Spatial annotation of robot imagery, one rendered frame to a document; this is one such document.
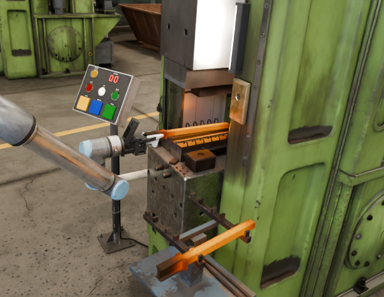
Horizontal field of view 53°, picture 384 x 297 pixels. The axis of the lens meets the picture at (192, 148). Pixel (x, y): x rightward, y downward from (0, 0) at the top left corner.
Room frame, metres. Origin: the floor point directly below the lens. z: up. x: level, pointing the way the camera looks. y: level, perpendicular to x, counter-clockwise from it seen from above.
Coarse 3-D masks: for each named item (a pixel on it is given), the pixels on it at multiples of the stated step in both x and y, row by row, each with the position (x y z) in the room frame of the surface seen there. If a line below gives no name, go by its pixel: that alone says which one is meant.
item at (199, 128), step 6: (198, 126) 1.77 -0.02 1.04; (204, 126) 1.77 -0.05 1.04; (210, 126) 1.78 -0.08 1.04; (216, 126) 1.80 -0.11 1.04; (222, 126) 1.82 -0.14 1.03; (228, 126) 1.84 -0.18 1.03; (144, 132) 1.62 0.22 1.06; (150, 132) 1.62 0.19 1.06; (156, 132) 1.63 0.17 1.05; (162, 132) 1.63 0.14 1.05; (168, 132) 1.65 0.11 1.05; (174, 132) 1.67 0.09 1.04; (180, 132) 1.69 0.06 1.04; (186, 132) 1.71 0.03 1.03; (192, 132) 1.72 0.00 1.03
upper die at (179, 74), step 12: (168, 60) 1.75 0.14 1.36; (168, 72) 1.75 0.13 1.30; (180, 72) 1.66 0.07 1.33; (192, 72) 1.64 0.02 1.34; (204, 72) 1.67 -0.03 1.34; (216, 72) 1.71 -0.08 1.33; (228, 72) 1.74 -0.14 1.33; (180, 84) 1.66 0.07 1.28; (192, 84) 1.64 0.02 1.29; (204, 84) 1.67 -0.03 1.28; (216, 84) 1.71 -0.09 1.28
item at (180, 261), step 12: (240, 228) 1.08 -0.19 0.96; (252, 228) 1.11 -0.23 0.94; (216, 240) 1.01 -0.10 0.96; (228, 240) 1.03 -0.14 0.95; (192, 252) 0.94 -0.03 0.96; (204, 252) 0.95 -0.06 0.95; (168, 264) 0.87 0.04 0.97; (180, 264) 0.90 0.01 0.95; (156, 276) 0.86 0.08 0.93; (168, 276) 0.86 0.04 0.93
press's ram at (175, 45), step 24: (168, 0) 1.77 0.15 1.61; (192, 0) 1.61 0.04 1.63; (216, 0) 1.63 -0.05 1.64; (240, 0) 1.69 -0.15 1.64; (168, 24) 1.77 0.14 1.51; (192, 24) 1.60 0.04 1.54; (216, 24) 1.63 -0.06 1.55; (168, 48) 1.76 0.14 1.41; (192, 48) 1.59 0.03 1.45; (216, 48) 1.64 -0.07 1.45
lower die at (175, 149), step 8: (224, 128) 1.87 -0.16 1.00; (176, 136) 1.75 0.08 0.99; (224, 136) 1.79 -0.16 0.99; (168, 144) 1.72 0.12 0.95; (176, 144) 1.66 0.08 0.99; (184, 144) 1.65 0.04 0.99; (192, 144) 1.66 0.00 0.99; (200, 144) 1.68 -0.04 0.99; (208, 144) 1.70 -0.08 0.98; (216, 144) 1.73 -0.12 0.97; (176, 152) 1.66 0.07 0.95; (184, 152) 1.63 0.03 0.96; (216, 152) 1.73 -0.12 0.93; (224, 152) 1.76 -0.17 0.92; (184, 160) 1.63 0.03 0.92
